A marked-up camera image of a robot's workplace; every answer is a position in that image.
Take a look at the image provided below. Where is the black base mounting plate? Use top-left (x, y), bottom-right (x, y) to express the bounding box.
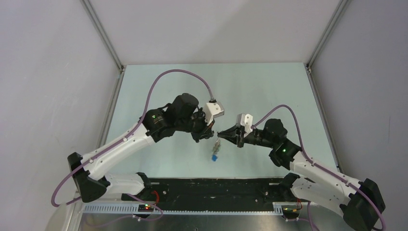
top-left (136, 173), bottom-right (307, 212)

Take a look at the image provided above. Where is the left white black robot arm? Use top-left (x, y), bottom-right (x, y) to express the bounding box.
top-left (67, 93), bottom-right (224, 203)

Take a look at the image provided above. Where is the keyring with coloured keys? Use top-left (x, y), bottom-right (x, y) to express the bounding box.
top-left (211, 137), bottom-right (221, 162)

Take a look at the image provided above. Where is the controller board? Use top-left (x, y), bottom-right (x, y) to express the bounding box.
top-left (282, 207), bottom-right (302, 215)
top-left (137, 204), bottom-right (155, 213)

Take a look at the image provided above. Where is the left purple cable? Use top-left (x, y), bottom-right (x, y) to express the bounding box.
top-left (51, 68), bottom-right (215, 220)

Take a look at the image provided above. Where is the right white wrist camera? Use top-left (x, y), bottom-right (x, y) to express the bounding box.
top-left (236, 113), bottom-right (253, 135)

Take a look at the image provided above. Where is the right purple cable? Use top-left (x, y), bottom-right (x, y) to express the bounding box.
top-left (252, 104), bottom-right (387, 231)

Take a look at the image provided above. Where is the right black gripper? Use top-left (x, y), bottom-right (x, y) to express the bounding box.
top-left (218, 124), bottom-right (276, 149)

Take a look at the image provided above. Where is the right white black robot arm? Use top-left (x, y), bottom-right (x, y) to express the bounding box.
top-left (217, 119), bottom-right (385, 231)

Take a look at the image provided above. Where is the aluminium frame rail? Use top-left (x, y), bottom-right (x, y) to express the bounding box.
top-left (72, 181), bottom-right (362, 215)

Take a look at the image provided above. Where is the left aluminium corner post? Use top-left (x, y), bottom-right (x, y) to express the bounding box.
top-left (80, 0), bottom-right (124, 73)

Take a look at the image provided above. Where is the left controller board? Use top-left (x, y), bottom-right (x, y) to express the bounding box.
top-left (137, 204), bottom-right (155, 213)

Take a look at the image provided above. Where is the purple cable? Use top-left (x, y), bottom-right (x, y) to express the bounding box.
top-left (51, 68), bottom-right (215, 220)
top-left (252, 104), bottom-right (387, 231)

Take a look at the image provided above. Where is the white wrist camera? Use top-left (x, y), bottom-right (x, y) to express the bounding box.
top-left (203, 102), bottom-right (225, 126)
top-left (236, 113), bottom-right (253, 135)

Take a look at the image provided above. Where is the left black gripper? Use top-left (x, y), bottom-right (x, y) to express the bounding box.
top-left (176, 107), bottom-right (215, 142)

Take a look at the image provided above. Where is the aluminium corner post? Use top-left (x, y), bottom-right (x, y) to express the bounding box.
top-left (306, 0), bottom-right (351, 70)
top-left (80, 0), bottom-right (124, 73)

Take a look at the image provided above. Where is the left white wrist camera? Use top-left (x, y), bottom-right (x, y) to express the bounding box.
top-left (203, 102), bottom-right (225, 126)

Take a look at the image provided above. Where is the right aluminium corner post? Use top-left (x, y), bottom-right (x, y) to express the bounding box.
top-left (306, 0), bottom-right (351, 70)

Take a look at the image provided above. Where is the right controller board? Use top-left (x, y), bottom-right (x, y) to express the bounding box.
top-left (282, 207), bottom-right (302, 215)

